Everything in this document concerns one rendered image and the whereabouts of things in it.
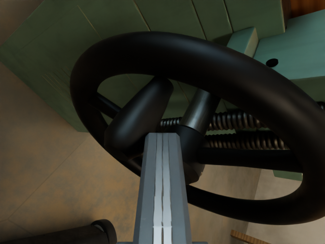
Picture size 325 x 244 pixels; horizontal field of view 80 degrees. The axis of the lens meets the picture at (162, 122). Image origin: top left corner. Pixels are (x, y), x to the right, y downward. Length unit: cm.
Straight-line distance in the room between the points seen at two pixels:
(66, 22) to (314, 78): 44
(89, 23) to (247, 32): 29
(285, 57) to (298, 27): 6
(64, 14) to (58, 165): 71
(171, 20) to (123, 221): 119
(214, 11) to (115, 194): 110
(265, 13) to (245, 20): 2
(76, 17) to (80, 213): 92
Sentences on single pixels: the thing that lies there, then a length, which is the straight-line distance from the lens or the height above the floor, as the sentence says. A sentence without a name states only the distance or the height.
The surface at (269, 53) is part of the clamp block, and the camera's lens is 27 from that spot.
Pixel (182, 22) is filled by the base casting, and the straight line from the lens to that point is 33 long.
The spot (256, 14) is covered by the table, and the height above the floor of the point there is 87.
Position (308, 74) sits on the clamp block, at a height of 93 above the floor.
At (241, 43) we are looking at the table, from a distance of 27.
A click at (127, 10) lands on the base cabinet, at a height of 69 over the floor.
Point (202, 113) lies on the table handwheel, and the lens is 25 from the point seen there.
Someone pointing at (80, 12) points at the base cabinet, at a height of 59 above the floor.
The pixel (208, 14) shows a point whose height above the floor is 82.
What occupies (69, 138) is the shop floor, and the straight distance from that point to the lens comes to 104.
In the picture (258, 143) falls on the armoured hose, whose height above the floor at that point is 87.
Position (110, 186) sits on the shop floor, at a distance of 121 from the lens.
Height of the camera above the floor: 94
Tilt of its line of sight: 40 degrees down
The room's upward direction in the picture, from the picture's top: 91 degrees clockwise
